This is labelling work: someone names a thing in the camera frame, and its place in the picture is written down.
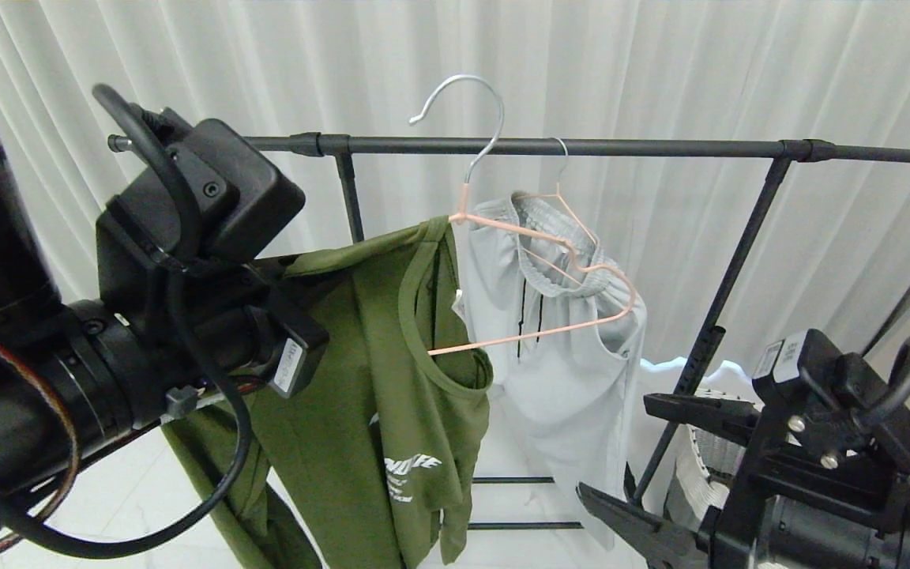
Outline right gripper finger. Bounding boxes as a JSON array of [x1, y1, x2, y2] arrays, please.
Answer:
[[576, 482, 709, 569], [643, 393, 764, 447]]

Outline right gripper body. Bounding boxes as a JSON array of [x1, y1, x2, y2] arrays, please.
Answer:
[[700, 411, 910, 569]]

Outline white laundry basket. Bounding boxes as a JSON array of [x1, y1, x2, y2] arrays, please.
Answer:
[[664, 387, 752, 530]]

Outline white curtain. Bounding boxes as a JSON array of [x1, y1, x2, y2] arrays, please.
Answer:
[[0, 0, 910, 396]]

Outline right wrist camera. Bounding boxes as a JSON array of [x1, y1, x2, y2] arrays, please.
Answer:
[[751, 328, 910, 483]]

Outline pale grey shorts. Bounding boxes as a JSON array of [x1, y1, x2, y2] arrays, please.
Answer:
[[453, 192, 649, 550]]

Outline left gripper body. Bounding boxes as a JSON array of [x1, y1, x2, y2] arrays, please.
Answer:
[[68, 300, 329, 443]]

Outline green garment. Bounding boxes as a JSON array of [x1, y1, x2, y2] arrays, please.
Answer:
[[161, 215, 495, 569]]

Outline pink clothes hanger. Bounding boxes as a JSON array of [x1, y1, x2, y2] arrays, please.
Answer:
[[512, 138, 602, 287], [409, 75, 639, 356]]

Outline black clothes rack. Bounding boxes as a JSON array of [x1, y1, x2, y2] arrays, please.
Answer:
[[107, 133, 910, 530]]

